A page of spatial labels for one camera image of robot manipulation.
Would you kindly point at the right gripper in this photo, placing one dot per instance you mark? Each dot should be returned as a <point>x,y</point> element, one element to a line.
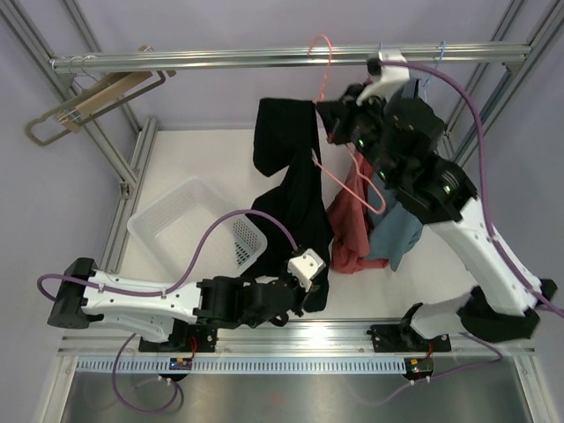
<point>346,109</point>

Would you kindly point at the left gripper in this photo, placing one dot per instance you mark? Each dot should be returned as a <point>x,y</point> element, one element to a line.
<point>300,293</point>

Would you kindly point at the black t shirt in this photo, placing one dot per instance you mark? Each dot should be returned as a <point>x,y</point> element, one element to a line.
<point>285,137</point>

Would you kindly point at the red t shirt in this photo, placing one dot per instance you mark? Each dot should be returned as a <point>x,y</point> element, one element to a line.
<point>349,221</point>

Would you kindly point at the blue t shirt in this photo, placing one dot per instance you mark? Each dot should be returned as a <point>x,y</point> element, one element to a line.
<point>395,232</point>

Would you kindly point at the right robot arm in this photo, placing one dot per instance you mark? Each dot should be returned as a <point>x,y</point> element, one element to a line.
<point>397,136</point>

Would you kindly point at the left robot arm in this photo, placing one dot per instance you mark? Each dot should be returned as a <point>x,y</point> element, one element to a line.
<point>89,297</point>

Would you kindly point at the wooden hanger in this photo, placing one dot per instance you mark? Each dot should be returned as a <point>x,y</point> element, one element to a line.
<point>112,91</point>

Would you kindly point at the olive flat hanger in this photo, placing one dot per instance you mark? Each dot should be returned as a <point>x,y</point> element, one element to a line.
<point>45,130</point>

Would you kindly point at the white laundry basket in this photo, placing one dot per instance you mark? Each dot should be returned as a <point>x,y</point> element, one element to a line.
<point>169,229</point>

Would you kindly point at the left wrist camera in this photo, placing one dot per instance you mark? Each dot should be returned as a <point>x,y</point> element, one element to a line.
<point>305,267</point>

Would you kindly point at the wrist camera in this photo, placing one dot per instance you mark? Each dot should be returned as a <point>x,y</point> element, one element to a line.
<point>385,79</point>
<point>305,267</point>

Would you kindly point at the front aluminium rail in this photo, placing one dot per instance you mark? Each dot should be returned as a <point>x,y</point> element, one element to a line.
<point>297,338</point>

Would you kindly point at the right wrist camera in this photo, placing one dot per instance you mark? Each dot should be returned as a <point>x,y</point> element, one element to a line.
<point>385,79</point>

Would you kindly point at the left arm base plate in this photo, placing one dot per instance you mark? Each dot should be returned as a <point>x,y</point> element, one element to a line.
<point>198,341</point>

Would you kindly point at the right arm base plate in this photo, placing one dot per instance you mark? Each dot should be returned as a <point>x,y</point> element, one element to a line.
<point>390,338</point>

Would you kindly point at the aluminium hanging rail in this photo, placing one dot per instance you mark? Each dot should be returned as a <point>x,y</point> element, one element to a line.
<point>149,60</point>

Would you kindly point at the white slotted cable duct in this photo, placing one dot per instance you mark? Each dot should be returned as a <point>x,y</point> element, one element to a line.
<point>245,366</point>

